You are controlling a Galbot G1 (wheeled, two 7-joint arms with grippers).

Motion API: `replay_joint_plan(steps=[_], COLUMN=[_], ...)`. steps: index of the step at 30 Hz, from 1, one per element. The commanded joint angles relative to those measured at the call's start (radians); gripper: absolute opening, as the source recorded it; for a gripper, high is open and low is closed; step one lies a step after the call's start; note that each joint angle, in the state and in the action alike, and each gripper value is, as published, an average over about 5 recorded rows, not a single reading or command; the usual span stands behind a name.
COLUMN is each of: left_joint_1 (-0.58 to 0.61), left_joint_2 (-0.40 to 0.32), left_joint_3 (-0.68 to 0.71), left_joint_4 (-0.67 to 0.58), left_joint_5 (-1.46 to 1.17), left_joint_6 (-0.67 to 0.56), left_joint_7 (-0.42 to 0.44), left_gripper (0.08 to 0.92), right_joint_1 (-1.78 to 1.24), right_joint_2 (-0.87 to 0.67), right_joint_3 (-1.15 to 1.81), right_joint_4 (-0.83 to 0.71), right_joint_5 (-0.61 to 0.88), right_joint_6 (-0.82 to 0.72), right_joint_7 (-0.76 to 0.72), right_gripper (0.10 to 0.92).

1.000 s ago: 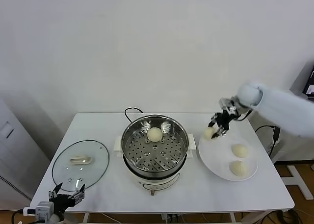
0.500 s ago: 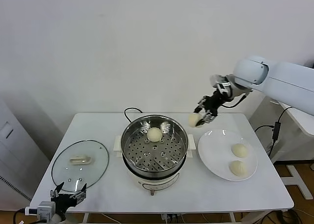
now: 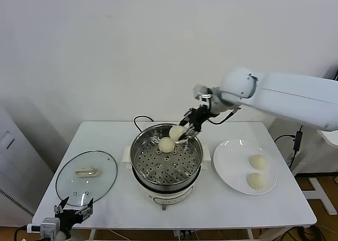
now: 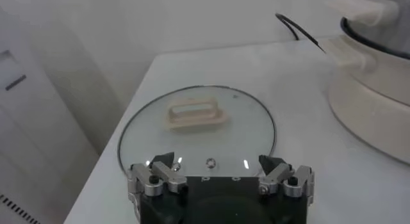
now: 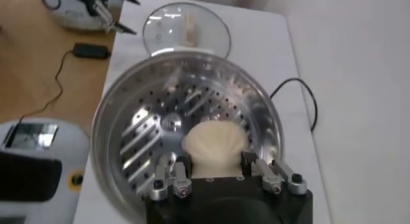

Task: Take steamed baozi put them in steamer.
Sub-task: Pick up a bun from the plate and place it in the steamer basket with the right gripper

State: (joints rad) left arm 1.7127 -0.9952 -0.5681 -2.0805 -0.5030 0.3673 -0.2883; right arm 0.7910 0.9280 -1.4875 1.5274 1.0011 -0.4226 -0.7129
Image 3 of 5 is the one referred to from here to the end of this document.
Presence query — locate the white steamed baozi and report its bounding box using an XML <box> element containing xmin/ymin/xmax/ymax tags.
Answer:
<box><xmin>168</xmin><ymin>126</ymin><xmax>186</xmax><ymax>141</ymax></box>
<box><xmin>249</xmin><ymin>154</ymin><xmax>267</xmax><ymax>170</ymax></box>
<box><xmin>157</xmin><ymin>137</ymin><xmax>175</xmax><ymax>154</ymax></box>
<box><xmin>246</xmin><ymin>172</ymin><xmax>266</xmax><ymax>190</ymax></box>

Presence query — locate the round glass pot lid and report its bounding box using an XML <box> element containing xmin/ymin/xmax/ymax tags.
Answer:
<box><xmin>55</xmin><ymin>150</ymin><xmax>118</xmax><ymax>207</ymax></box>

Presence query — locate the stainless steel steamer basket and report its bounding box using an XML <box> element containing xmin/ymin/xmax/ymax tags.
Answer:
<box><xmin>130</xmin><ymin>123</ymin><xmax>204</xmax><ymax>188</ymax></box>

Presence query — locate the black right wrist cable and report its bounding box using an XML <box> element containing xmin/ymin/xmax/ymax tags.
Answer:
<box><xmin>205</xmin><ymin>108</ymin><xmax>241</xmax><ymax>125</ymax></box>

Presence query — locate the black cable with adapter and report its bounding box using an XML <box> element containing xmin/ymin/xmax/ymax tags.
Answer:
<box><xmin>273</xmin><ymin>124</ymin><xmax>304</xmax><ymax>170</ymax></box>

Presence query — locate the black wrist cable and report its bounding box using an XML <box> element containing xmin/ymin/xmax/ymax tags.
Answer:
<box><xmin>205</xmin><ymin>108</ymin><xmax>241</xmax><ymax>125</ymax></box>
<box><xmin>13</xmin><ymin>226</ymin><xmax>29</xmax><ymax>241</ymax></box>

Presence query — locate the white cabinet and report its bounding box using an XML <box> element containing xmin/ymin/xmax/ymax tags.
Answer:
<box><xmin>0</xmin><ymin>103</ymin><xmax>55</xmax><ymax>218</ymax></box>

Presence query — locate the white round plate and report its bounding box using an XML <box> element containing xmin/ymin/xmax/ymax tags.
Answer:
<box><xmin>213</xmin><ymin>139</ymin><xmax>278</xmax><ymax>196</ymax></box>

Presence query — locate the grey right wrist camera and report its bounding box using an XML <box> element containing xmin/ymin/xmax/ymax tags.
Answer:
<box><xmin>193</xmin><ymin>84</ymin><xmax>214</xmax><ymax>101</ymax></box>

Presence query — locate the white power strip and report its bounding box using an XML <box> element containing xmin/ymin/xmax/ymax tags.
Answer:
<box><xmin>173</xmin><ymin>229</ymin><xmax>193</xmax><ymax>238</ymax></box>

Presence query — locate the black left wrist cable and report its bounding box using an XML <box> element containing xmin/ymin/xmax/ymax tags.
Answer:
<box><xmin>13</xmin><ymin>226</ymin><xmax>29</xmax><ymax>241</ymax></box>

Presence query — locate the cream electric cooker base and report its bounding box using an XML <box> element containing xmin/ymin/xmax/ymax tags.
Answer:
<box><xmin>121</xmin><ymin>144</ymin><xmax>211</xmax><ymax>211</ymax></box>

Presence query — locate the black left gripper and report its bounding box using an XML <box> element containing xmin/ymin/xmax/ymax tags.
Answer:
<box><xmin>54</xmin><ymin>196</ymin><xmax>95</xmax><ymax>234</ymax></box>

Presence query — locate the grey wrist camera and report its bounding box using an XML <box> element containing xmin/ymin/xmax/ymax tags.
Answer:
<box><xmin>193</xmin><ymin>84</ymin><xmax>214</xmax><ymax>101</ymax></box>
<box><xmin>26</xmin><ymin>217</ymin><xmax>61</xmax><ymax>238</ymax></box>

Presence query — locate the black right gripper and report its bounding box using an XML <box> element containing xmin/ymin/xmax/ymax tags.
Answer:
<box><xmin>175</xmin><ymin>105</ymin><xmax>212</xmax><ymax>144</ymax></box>

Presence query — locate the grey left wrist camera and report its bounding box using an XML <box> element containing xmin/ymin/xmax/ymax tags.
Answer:
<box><xmin>26</xmin><ymin>217</ymin><xmax>61</xmax><ymax>238</ymax></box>

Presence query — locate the black cooker power cord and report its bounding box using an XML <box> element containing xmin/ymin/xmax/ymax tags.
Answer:
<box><xmin>134</xmin><ymin>115</ymin><xmax>154</xmax><ymax>133</ymax></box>

